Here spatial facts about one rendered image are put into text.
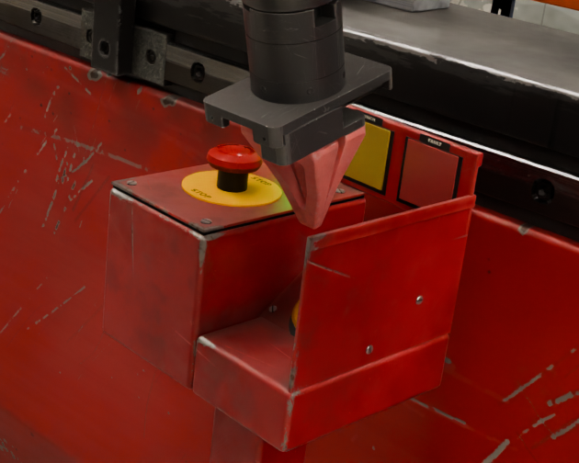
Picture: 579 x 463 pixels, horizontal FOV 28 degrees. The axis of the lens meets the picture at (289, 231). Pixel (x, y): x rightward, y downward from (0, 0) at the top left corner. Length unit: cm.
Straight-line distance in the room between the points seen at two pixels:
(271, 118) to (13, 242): 73
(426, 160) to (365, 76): 12
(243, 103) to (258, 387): 18
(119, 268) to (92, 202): 39
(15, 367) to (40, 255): 16
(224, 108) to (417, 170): 19
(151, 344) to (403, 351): 18
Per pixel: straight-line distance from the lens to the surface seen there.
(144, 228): 80
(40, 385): 138
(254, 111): 67
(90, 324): 127
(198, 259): 76
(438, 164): 80
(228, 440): 87
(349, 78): 70
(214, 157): 81
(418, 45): 92
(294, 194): 73
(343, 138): 69
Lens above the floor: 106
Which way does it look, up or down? 21 degrees down
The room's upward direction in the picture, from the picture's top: 7 degrees clockwise
